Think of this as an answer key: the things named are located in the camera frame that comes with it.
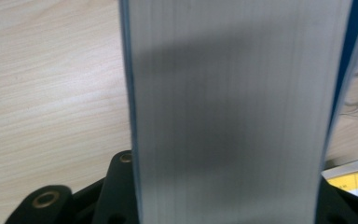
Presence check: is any thick blue book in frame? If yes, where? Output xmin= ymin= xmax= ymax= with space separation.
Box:
xmin=118 ymin=0 xmax=358 ymax=224

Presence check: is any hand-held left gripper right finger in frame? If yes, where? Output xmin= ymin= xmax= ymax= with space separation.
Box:
xmin=315 ymin=178 xmax=355 ymax=224

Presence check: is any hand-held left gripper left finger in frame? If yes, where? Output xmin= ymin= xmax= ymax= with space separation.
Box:
xmin=92 ymin=149 xmax=142 ymax=224

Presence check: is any yellow book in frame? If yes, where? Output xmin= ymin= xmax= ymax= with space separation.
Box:
xmin=321 ymin=159 xmax=358 ymax=199

